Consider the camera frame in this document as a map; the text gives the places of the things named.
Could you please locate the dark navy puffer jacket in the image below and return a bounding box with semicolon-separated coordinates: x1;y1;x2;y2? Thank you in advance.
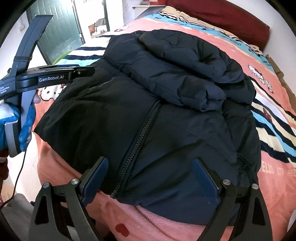
35;30;261;225

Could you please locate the left blue gloved hand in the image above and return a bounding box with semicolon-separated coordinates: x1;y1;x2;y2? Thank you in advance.
0;93;41;152

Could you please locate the green plastic object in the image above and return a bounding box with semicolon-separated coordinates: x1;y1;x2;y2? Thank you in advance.
52;50;72;65

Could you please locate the dark green door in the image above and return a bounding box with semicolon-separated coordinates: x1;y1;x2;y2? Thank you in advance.
27;0;85;64

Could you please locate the pink striped cartoon blanket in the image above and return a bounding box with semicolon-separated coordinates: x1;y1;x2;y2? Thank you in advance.
32;5;296;241

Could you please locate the red box on shelf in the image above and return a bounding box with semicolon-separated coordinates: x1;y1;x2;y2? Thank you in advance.
140;0;167;6

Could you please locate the brown cardboard beside bed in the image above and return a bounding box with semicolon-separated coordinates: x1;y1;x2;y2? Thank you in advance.
265;54;295;102

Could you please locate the dark red headboard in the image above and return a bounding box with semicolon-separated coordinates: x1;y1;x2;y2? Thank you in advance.
167;0;270;50

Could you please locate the black cable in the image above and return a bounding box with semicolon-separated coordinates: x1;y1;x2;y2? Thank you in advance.
0;150;27;209

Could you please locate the grey wall shelf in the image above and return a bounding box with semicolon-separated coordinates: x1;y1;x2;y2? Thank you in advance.
132;4;166;20

